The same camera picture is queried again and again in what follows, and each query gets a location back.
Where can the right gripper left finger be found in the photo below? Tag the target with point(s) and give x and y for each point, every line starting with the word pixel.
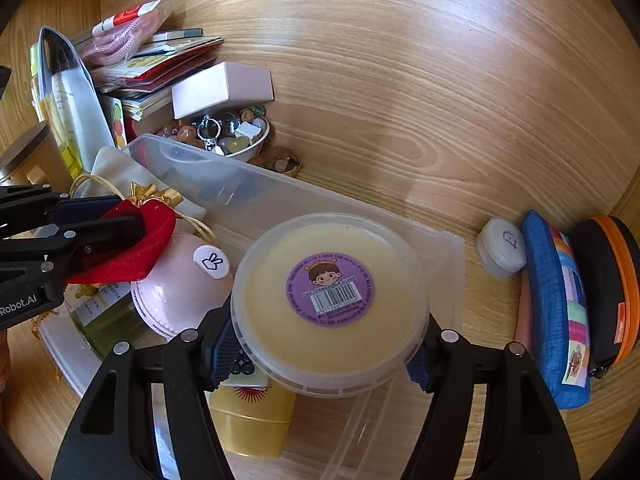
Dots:
pixel 112 433

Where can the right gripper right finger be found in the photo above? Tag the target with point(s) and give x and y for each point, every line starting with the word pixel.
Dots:
pixel 523 434

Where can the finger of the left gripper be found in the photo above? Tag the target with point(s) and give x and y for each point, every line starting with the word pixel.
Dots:
pixel 84 209
pixel 96 240

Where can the red velvet gift pouch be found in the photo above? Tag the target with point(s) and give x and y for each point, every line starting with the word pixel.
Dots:
pixel 156 211

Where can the white drawstring cloth bag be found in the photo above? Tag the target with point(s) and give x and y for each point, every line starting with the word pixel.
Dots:
pixel 118 168

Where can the pink round case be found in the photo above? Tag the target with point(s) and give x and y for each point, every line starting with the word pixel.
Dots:
pixel 189 279

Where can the yellow lotion bottle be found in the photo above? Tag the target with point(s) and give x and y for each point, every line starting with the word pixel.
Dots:
pixel 252 422

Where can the round cream lidded tub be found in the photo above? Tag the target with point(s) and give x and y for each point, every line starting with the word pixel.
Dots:
pixel 330 304

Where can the small cream dotted box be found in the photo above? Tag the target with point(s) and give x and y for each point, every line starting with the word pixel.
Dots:
pixel 245 374

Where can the brown lidded mug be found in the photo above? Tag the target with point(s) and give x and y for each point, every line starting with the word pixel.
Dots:
pixel 34 158

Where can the dark green small bottle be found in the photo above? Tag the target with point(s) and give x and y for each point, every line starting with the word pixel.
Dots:
pixel 104 316

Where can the clear plastic storage bin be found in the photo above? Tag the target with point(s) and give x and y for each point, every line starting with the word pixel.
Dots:
pixel 367 436

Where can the white paper bag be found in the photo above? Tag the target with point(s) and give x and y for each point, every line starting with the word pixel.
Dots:
pixel 64 97

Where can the blue patchwork pouch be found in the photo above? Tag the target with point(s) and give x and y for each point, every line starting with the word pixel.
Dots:
pixel 561 341

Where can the stack of books and packets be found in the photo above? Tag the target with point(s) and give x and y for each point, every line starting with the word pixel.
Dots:
pixel 133 66

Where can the bowl of beads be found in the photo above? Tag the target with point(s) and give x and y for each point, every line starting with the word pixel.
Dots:
pixel 239 133

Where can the small white round container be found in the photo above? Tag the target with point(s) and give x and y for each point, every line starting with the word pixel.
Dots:
pixel 501 248

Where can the small white pink box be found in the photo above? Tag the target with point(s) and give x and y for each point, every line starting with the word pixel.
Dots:
pixel 223 85

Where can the red white tube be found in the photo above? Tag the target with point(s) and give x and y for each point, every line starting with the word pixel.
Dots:
pixel 124 17

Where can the black orange zip case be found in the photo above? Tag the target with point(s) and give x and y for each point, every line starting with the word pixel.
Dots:
pixel 607 257

